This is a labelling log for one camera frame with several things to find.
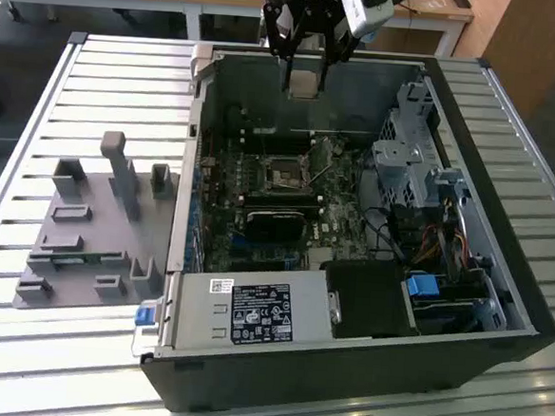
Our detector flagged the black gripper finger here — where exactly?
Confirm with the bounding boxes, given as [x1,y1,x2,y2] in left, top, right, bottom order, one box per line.
[308,3,363,94]
[256,0,307,94]

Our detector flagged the silver square cpu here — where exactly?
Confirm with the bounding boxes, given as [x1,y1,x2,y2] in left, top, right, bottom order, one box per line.
[287,68,324,101]

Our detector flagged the silver cpu socket cover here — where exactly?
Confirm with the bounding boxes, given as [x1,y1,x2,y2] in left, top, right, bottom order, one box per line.
[299,136,336,182]

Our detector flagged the cpu socket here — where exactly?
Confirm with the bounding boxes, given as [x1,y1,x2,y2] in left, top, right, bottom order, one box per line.
[258,152,312,196]

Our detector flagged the silver drive cage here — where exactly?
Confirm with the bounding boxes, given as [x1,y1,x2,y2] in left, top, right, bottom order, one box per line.
[366,79,481,214]

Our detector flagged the green motherboard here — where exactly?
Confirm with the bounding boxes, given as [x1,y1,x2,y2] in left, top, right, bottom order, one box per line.
[188,120,394,287]

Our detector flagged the black graphics card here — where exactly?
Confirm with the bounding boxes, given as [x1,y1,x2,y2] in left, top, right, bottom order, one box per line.
[242,204,308,248]

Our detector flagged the wooden cabinet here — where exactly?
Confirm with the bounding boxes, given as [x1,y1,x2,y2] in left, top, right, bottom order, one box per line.
[448,0,555,124]

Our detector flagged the silver chipset heatsink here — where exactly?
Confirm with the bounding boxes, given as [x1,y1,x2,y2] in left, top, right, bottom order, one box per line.
[307,246,334,272]

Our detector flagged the blue disk carrier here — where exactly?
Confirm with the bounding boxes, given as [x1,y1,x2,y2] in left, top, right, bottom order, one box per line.
[406,273,441,302]

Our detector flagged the black plastic shroud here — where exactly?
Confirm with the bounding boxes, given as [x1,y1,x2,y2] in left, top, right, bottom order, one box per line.
[319,255,423,346]

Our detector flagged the grey parts rack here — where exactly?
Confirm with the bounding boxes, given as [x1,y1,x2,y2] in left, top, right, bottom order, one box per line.
[10,123,184,321]

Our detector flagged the grey power supply unit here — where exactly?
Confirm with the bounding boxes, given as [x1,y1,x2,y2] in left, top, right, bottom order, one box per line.
[165,258,342,362]

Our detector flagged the green ram stick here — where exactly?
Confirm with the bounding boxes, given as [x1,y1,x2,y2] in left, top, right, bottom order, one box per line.
[50,249,103,269]

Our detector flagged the blue case latch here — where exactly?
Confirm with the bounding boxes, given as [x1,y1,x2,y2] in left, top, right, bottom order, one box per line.
[133,302,159,329]

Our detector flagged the black open pc case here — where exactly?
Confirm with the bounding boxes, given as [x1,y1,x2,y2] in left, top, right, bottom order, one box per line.
[135,36,555,416]

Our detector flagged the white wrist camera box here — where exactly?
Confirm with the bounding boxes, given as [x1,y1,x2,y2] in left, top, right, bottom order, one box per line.
[337,0,397,39]

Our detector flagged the black cable bundle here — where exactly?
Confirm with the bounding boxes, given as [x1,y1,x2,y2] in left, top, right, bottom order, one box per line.
[358,199,425,270]

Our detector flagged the yellow red wire bundle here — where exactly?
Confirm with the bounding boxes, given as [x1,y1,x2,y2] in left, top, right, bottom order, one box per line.
[415,194,475,273]

